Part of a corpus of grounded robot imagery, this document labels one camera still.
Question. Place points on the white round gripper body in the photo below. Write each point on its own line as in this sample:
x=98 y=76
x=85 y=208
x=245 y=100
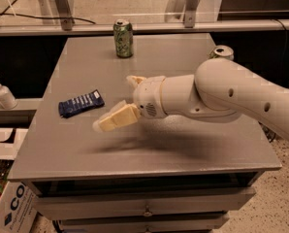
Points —
x=148 y=96

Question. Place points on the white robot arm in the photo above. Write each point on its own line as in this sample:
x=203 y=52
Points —
x=219 y=89

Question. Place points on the green soda can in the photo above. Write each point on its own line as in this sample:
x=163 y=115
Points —
x=123 y=38

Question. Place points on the grey drawer cabinet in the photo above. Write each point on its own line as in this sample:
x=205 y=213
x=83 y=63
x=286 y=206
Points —
x=171 y=175

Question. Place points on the grey metal rail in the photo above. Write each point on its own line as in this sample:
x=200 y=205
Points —
x=148 y=28

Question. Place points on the blue rxbar blueberry wrapper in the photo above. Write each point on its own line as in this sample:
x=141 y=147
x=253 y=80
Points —
x=80 y=104

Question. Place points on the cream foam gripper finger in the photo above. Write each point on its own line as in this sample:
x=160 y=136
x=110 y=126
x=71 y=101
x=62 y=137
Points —
x=122 y=114
x=134 y=81

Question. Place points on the white 7up can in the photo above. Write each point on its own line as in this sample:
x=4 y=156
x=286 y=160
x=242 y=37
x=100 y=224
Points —
x=222 y=51

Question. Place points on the white pump bottle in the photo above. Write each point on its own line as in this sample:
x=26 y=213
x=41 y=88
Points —
x=7 y=100

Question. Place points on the white cardboard box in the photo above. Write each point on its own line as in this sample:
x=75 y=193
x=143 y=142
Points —
x=16 y=211

